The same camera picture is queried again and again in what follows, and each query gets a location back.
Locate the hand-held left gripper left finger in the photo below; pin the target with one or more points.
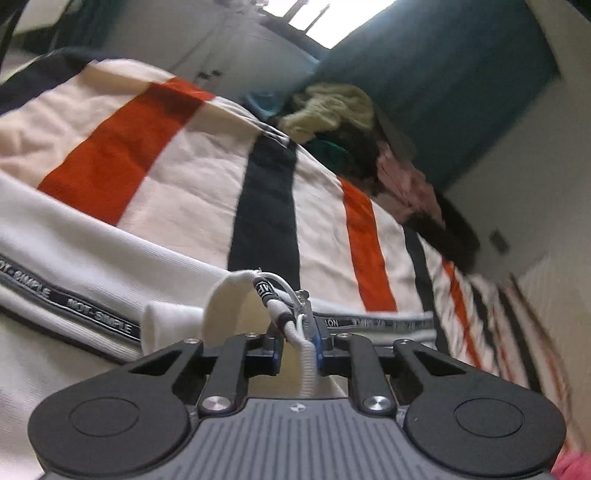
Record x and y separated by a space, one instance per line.
278 357

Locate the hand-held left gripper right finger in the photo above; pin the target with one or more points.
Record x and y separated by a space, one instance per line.
316 345

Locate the white pants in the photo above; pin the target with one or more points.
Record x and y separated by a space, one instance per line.
92 258

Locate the teal garment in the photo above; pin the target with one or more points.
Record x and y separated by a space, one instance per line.
330 154

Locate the striped blanket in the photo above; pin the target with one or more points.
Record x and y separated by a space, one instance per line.
194 175

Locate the light blue cloth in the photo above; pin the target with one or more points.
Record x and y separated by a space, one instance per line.
263 105

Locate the bright pink cloth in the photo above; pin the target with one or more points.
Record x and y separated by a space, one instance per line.
575 468

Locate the blue curtain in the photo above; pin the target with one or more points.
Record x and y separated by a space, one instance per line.
55 23
438 83

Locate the window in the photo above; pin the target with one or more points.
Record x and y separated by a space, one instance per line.
341 18

